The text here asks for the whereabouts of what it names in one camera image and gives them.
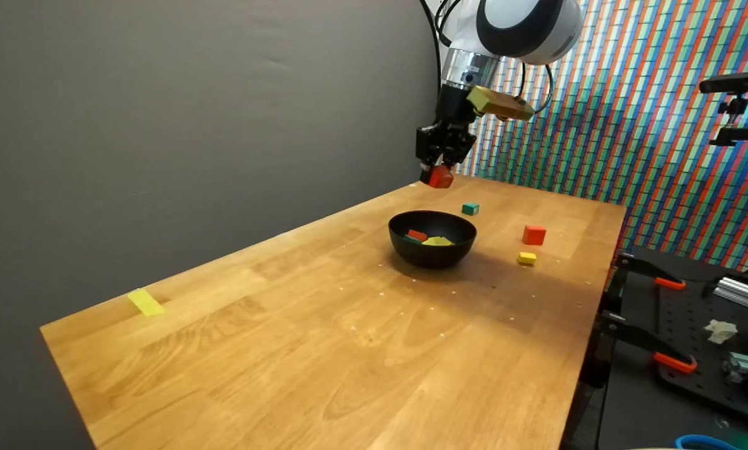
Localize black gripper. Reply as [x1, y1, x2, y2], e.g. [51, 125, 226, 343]
[412, 83, 481, 184]

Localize orange wooden block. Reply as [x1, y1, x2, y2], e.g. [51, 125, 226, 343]
[425, 163, 455, 189]
[521, 223, 550, 246]

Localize black bowl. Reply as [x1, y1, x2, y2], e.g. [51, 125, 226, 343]
[388, 208, 481, 271]

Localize colourful patterned panel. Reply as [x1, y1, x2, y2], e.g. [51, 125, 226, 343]
[430, 0, 748, 271]

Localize black orange bar clamp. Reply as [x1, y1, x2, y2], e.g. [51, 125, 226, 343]
[616, 249, 691, 295]
[597, 308, 701, 379]

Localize black pegboard table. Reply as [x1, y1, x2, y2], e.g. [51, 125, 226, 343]
[569, 244, 748, 450]

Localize grey fabric backdrop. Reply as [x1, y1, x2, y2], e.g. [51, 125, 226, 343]
[0, 0, 445, 450]

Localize white bar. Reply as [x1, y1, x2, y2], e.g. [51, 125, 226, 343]
[710, 275, 748, 310]

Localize white crumpled object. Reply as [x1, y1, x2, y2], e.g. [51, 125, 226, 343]
[702, 318, 740, 346]

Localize tan wrist camera box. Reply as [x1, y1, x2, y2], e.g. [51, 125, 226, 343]
[466, 83, 536, 125]

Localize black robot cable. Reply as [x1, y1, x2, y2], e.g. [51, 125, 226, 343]
[517, 63, 559, 120]

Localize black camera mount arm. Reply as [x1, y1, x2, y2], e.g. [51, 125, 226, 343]
[696, 70, 748, 149]

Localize blue handled scissors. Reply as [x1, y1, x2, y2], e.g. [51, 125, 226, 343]
[671, 431, 730, 450]

